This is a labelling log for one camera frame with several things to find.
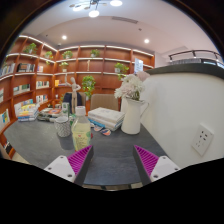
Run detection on ceiling lamp with round bulbs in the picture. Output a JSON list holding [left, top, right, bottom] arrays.
[[68, 0, 124, 19]]

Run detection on small green-white drink carton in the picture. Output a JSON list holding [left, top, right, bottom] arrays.
[[61, 102, 71, 118]]

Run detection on stack of white books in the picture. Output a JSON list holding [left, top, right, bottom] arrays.
[[87, 106, 126, 132]]

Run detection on flat stack of magazines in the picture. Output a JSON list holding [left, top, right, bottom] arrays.
[[37, 107, 64, 123]]

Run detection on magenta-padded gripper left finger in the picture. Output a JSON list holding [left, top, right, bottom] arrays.
[[43, 144, 95, 187]]

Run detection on white patterned mug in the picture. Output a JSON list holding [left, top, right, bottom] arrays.
[[54, 115, 72, 138]]

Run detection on clear yellow drink bottle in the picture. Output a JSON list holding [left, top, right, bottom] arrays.
[[71, 105, 92, 152]]

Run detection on ceiling air vent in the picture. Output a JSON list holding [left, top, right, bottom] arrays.
[[111, 15, 139, 25]]

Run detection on stack of colourful books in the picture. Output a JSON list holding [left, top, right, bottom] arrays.
[[17, 103, 41, 123]]

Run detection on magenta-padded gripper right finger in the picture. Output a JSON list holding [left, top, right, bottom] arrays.
[[133, 144, 181, 187]]

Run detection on wooden artist mannequin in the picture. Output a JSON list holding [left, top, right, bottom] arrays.
[[64, 73, 82, 115]]

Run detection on wooden shelf unit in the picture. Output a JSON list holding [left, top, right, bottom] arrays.
[[0, 34, 156, 158]]

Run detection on white wall socket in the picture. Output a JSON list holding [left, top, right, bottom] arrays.
[[191, 123, 215, 157]]

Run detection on white ceramic pitcher vase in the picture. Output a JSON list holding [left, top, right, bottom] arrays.
[[120, 97, 150, 136]]

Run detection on small colourful snack packets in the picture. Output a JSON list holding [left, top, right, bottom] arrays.
[[89, 123, 112, 137]]

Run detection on white and pink flower bouquet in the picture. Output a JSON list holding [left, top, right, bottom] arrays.
[[114, 70, 151, 102]]

